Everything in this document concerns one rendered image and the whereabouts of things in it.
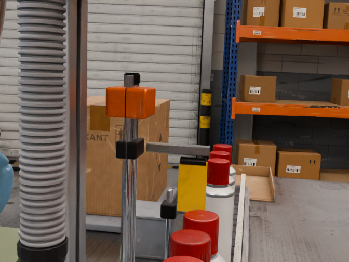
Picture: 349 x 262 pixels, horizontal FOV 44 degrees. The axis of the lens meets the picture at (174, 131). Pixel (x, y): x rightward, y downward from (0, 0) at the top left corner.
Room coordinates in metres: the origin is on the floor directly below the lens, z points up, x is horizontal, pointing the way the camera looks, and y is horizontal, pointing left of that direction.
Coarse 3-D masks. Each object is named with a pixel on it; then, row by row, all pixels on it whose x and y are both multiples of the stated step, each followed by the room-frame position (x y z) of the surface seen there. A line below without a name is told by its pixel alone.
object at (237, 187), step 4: (236, 188) 1.21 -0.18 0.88; (236, 192) 1.17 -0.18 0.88; (236, 196) 1.13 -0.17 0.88; (236, 200) 1.10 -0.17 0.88; (236, 204) 1.06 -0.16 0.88; (236, 208) 1.03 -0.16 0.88; (236, 212) 1.00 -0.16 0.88; (236, 216) 0.97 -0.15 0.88; (236, 220) 0.94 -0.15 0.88; (236, 224) 0.92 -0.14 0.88; (232, 232) 0.87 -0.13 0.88; (232, 236) 0.85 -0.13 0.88; (232, 240) 0.83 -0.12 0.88; (232, 244) 0.81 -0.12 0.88; (232, 248) 0.79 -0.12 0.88; (232, 252) 0.77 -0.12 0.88; (232, 256) 0.75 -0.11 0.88; (232, 260) 0.73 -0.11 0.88
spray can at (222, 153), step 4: (212, 152) 0.68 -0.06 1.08; (216, 152) 0.68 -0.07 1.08; (220, 152) 0.68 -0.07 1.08; (224, 152) 0.68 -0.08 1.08; (228, 152) 0.68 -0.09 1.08; (212, 156) 0.67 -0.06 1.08; (216, 156) 0.67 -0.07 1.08; (220, 156) 0.67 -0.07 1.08; (224, 156) 0.67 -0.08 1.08; (228, 156) 0.67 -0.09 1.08; (232, 180) 0.67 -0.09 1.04; (228, 184) 0.66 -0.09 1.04; (232, 184) 0.67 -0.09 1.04
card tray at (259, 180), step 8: (240, 168) 1.56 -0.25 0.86; (248, 168) 1.56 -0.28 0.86; (256, 168) 1.55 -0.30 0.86; (264, 168) 1.55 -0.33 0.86; (240, 176) 1.54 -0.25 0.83; (248, 176) 1.54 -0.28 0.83; (256, 176) 1.55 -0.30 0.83; (264, 176) 1.55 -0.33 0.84; (272, 176) 1.41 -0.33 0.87; (248, 184) 1.43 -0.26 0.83; (256, 184) 1.44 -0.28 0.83; (264, 184) 1.44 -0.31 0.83; (272, 184) 1.33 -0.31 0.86; (256, 192) 1.34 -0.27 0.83; (264, 192) 1.34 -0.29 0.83; (272, 192) 1.30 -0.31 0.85; (256, 200) 1.26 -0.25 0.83; (264, 200) 1.26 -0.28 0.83; (272, 200) 1.26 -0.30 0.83
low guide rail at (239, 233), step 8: (240, 184) 1.13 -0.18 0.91; (240, 192) 1.05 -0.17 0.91; (240, 200) 0.98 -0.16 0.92; (240, 208) 0.92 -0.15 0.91; (240, 216) 0.87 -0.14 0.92; (240, 224) 0.83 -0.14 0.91; (240, 232) 0.78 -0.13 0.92; (240, 240) 0.74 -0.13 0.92; (240, 248) 0.71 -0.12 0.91; (240, 256) 0.68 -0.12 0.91
